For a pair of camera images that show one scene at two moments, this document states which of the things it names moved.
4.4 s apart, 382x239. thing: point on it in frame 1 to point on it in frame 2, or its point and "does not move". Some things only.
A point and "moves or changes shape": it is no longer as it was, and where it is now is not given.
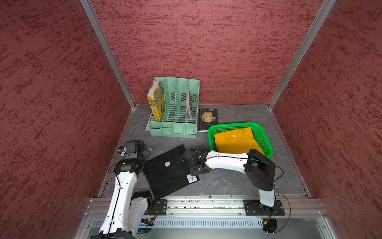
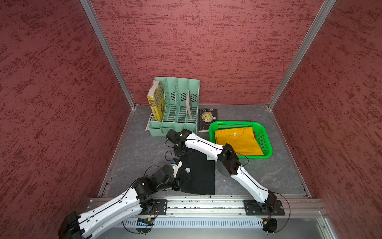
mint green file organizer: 181,108 does not move
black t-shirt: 167,171 moves or changes shape
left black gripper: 145,153 to 177,184
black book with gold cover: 207,118 does not move
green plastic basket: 256,128 does not move
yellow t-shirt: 238,141 does not move
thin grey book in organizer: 188,105 does not move
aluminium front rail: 96,208 does not move
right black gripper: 193,173 to 177,152
